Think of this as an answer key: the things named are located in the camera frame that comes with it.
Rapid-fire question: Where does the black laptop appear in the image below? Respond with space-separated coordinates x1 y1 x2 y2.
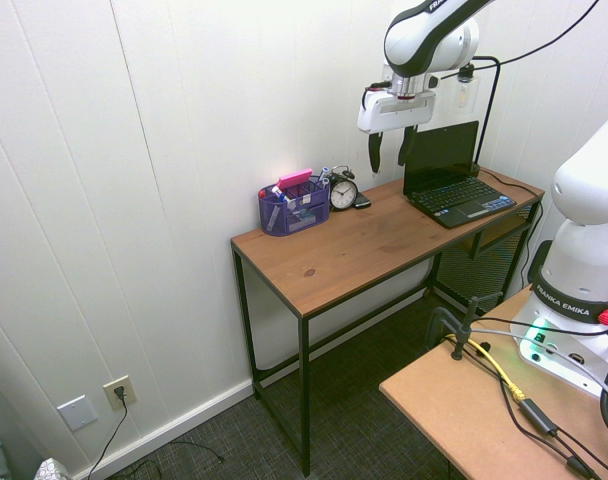
402 119 519 231

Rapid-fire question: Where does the black lamp power cord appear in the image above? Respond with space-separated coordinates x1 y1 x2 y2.
478 168 544 284

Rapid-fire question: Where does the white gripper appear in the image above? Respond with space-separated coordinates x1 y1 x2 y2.
356 88 440 177

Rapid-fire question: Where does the black twin-bell alarm clock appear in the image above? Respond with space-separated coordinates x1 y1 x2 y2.
328 164 360 212

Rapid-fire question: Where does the black desk lamp glass shade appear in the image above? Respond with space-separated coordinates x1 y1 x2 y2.
441 55 501 177

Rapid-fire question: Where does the black metal table clamp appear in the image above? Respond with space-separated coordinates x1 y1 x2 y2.
427 294 503 362

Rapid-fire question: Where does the fibreboard robot mounting table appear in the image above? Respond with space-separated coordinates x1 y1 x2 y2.
378 284 608 480

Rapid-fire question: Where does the grey cable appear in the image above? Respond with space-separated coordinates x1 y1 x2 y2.
469 327 608 395

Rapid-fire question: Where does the black inline cable adapter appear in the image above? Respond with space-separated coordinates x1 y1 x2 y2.
517 396 561 437

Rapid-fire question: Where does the black power cord on floor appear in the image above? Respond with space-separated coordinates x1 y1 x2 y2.
85 387 226 480

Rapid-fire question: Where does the wooden desk black metal frame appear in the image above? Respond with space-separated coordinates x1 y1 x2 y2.
230 167 546 477

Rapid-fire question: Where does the pink sticky note pad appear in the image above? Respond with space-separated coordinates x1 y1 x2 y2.
277 168 314 189

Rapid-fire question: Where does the white blank wall plate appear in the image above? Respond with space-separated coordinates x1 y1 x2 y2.
56 394 100 432

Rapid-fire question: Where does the purple mesh desk organizer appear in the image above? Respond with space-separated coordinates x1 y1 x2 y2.
257 174 332 238

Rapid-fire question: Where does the white patterned box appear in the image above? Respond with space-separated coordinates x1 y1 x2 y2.
35 456 71 480

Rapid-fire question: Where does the beige wall power outlet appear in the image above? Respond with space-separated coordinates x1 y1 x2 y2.
102 374 137 413

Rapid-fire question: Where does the yellow ethernet cable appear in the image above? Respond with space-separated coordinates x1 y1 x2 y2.
444 333 529 402

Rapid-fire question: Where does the black cable along robot arm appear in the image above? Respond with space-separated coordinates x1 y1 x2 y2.
496 0 601 67

